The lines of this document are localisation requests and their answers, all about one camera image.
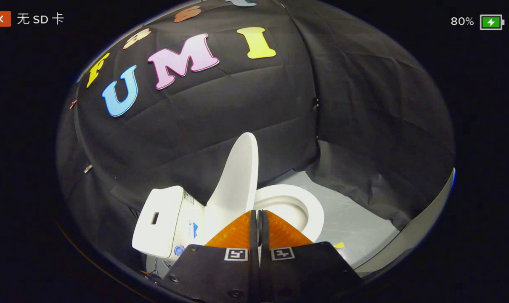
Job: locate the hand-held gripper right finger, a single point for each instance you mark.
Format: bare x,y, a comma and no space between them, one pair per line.
305,273

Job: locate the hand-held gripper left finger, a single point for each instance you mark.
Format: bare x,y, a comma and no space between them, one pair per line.
221,273

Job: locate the white toilet lid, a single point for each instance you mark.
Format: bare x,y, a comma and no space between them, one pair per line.
237,181

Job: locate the white toilet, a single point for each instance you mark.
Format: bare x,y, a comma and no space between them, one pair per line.
162,214

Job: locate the yellow tape piece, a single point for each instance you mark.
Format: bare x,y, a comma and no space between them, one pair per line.
339,245

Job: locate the small silver clip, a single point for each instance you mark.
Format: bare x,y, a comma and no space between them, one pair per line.
88,168

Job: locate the small orange clip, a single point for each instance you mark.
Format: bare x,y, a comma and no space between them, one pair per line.
72,103

